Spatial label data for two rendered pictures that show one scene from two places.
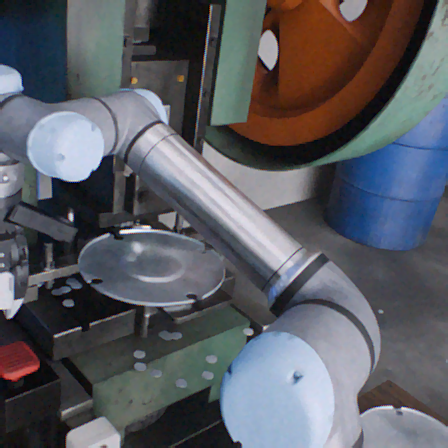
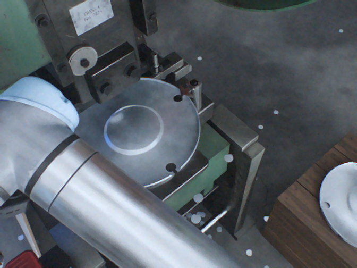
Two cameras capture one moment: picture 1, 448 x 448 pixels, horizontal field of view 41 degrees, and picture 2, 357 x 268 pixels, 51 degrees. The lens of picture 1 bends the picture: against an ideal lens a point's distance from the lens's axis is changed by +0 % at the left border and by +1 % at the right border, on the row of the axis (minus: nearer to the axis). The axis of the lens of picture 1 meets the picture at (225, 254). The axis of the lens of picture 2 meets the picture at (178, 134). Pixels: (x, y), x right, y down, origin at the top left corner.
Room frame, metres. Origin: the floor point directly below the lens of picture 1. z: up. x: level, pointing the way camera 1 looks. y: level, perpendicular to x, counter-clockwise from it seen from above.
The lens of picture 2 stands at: (0.59, -0.03, 1.45)
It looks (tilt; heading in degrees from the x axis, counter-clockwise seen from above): 56 degrees down; 9
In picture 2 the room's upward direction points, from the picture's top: 5 degrees counter-clockwise
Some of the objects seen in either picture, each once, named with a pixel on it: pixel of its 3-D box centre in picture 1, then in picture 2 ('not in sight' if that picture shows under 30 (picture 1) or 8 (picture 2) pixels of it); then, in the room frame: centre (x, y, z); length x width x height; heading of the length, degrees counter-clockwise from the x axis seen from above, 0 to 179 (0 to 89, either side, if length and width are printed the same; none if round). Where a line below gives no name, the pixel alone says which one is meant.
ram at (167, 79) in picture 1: (138, 127); (82, 13); (1.09, 0.20, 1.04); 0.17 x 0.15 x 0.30; 45
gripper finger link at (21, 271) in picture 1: (15, 270); not in sight; (0.71, 0.29, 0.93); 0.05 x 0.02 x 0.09; 45
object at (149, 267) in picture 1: (152, 264); (133, 128); (1.03, 0.14, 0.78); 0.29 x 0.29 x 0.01
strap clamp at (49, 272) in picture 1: (44, 266); not in sight; (1.00, 0.35, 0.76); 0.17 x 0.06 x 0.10; 135
